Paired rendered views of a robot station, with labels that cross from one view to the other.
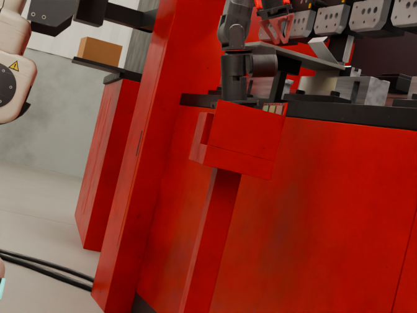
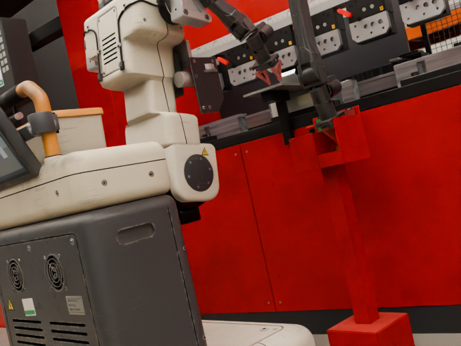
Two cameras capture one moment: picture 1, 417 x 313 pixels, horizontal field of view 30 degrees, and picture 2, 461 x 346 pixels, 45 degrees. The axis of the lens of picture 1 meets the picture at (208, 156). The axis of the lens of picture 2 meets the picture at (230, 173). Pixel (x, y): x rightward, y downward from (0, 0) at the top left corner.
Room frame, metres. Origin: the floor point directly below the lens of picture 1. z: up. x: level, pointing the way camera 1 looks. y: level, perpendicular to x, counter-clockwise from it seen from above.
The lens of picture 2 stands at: (0.41, 1.25, 0.69)
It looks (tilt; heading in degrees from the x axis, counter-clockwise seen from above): 1 degrees up; 328
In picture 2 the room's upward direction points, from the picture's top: 12 degrees counter-clockwise
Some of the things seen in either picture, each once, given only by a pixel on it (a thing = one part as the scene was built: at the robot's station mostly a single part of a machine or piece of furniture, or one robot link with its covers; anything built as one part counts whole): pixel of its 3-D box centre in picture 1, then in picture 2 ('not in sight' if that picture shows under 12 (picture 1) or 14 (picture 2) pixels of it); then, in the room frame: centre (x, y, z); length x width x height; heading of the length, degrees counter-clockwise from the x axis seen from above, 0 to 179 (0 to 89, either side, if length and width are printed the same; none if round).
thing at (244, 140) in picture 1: (236, 132); (326, 139); (1.84, -0.05, 0.75); 0.20 x 0.16 x 0.18; 11
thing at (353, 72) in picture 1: (337, 73); not in sight; (2.20, -0.30, 0.98); 0.20 x 0.03 x 0.03; 21
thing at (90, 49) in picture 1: (100, 54); not in sight; (4.31, 0.71, 1.05); 0.30 x 0.28 x 0.14; 12
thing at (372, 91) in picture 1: (337, 95); (313, 104); (2.17, -0.31, 0.92); 0.39 x 0.06 x 0.10; 21
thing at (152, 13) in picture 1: (138, 15); not in sight; (3.33, 0.43, 1.17); 0.40 x 0.24 x 0.07; 21
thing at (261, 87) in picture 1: (251, 91); (204, 135); (2.73, -0.09, 0.92); 0.50 x 0.06 x 0.10; 21
